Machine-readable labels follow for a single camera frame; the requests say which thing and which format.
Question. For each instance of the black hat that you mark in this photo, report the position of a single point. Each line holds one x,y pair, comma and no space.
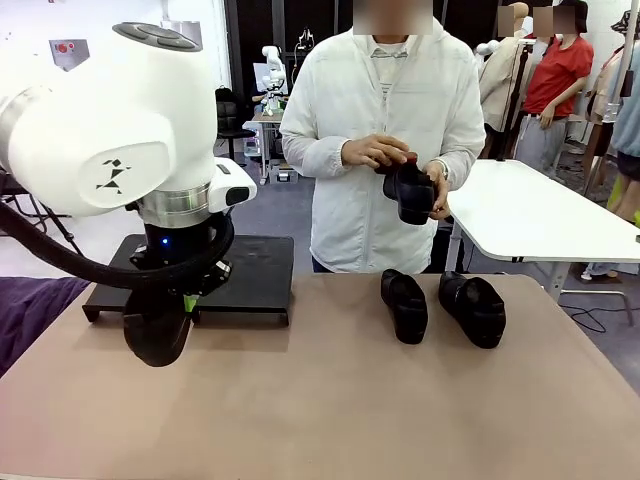
627,22

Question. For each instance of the person in white jacket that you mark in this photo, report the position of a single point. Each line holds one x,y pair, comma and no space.
350,100

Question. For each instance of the person's right forearm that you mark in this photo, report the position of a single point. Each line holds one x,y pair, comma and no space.
310,150

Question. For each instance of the dark purple cloth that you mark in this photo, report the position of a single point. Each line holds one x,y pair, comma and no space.
30,315

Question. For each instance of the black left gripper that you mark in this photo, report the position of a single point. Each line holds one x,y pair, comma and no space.
170,240

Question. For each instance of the person's left hand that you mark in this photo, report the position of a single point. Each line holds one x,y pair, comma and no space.
444,200

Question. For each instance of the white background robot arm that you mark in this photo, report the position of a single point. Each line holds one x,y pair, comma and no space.
274,65

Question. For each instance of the black tripod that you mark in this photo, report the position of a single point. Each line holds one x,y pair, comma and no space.
515,100

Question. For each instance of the person's left forearm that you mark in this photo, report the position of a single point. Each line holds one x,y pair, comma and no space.
465,170

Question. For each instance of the tan hanging coat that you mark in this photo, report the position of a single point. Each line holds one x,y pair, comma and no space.
600,100

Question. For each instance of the black leather shoe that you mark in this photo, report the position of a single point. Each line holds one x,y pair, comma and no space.
405,307
410,195
475,310
155,335

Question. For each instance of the person's right hand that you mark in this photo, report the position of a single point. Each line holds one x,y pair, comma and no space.
370,150

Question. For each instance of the blue-grey hanging garment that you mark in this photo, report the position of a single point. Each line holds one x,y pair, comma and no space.
630,120

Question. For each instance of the background desk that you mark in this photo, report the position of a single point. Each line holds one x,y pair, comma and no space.
262,130

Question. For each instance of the white table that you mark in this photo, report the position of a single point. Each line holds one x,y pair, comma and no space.
540,210

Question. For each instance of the grey board with red circle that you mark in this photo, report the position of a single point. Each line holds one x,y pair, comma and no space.
70,52

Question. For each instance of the white clothes rack pole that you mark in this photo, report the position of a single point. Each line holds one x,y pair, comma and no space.
621,75

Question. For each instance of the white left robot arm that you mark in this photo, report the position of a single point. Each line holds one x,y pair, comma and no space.
100,125

